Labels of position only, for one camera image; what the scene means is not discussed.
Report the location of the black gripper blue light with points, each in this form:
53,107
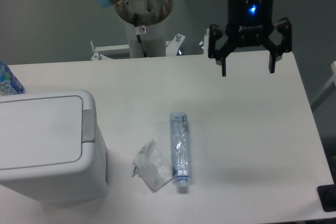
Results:
246,20

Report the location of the grey trash can push button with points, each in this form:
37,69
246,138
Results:
88,125

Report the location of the white trash can lid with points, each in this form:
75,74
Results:
40,132

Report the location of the white plastic trash can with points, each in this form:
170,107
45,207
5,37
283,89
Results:
83,179

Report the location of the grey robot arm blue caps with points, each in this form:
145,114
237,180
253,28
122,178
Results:
249,24

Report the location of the crushed clear plastic bottle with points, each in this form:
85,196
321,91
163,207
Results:
180,151

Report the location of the crumpled clear plastic wrapper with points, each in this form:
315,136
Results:
152,166

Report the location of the black clamp at table edge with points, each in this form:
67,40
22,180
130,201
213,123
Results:
327,197

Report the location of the blue labelled water bottle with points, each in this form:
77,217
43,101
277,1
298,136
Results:
10,85

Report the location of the white pedestal base frame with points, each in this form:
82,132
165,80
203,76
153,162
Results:
172,48

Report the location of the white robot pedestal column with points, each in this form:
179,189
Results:
145,25

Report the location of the white frame at right edge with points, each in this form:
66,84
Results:
325,91

